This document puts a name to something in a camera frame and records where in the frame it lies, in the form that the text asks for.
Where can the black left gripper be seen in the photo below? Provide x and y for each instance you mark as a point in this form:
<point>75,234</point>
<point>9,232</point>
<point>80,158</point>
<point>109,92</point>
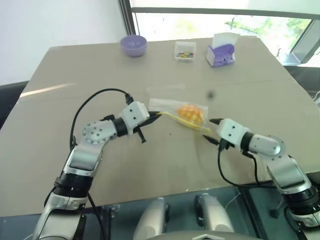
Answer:
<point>143,124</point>

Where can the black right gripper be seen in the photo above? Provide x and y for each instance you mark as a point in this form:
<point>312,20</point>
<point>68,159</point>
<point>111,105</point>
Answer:
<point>225,144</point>

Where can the clear yellow-zip plastic bag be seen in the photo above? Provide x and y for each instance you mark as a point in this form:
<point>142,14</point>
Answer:
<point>165,105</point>

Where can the yellow bun toy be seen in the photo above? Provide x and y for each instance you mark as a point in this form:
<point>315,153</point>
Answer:
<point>190,113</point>

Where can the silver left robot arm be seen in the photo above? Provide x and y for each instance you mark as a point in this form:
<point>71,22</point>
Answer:
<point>82,160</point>

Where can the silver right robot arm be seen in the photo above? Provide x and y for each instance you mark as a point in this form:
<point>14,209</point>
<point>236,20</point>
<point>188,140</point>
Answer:
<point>287,172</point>

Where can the clear box of coloured pieces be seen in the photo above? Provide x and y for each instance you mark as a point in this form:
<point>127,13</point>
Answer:
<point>185,52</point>

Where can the purple bowl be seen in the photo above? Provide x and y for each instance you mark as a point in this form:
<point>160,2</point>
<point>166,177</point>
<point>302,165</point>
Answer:
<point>133,46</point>

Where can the purple tissue box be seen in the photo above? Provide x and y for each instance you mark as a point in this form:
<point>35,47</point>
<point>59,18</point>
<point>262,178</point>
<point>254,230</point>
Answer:
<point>221,56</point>

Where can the silver right robot leg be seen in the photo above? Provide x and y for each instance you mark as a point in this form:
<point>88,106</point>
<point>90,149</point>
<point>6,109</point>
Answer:
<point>215,215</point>

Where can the silver robot leg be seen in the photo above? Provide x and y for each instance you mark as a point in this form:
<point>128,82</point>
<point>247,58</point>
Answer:
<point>150,220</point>
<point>215,215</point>

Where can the black table leg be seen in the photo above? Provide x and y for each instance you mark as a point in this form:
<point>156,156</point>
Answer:
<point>251,212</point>
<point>107,222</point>

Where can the white tissue sheet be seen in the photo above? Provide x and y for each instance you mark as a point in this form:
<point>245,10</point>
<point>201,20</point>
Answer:
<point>223,40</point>

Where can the black office chair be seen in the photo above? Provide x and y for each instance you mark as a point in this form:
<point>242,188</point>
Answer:
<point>274,213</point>

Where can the silver left robot leg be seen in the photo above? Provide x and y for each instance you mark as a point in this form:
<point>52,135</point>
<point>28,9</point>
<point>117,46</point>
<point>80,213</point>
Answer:
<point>150,220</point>

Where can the grey robot torso front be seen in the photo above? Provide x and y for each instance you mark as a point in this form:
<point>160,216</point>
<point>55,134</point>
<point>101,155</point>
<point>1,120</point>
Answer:
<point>200,236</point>

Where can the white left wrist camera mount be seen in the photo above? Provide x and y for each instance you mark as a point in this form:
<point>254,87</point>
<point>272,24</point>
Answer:
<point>133,113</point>

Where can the dark window frame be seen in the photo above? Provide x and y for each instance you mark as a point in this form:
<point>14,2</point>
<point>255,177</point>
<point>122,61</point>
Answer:
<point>127,17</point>

